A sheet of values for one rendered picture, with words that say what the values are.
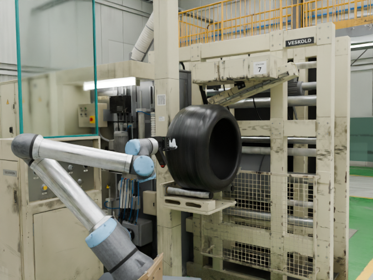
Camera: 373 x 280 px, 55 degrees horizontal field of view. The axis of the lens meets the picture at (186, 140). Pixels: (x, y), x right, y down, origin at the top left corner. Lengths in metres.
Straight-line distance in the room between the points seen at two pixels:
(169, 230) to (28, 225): 0.92
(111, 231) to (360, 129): 10.25
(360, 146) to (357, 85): 1.77
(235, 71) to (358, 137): 9.12
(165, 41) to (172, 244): 1.40
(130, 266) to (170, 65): 1.43
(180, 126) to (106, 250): 0.94
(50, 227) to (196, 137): 1.02
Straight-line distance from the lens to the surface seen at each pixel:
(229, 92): 2.67
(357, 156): 11.47
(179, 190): 2.37
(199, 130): 2.14
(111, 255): 1.59
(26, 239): 2.30
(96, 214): 1.79
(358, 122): 11.42
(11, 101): 6.50
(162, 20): 2.59
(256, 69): 2.44
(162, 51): 2.54
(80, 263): 2.55
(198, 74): 2.66
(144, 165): 1.65
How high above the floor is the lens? 1.36
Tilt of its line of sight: 3 degrees down
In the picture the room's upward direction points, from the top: 1 degrees counter-clockwise
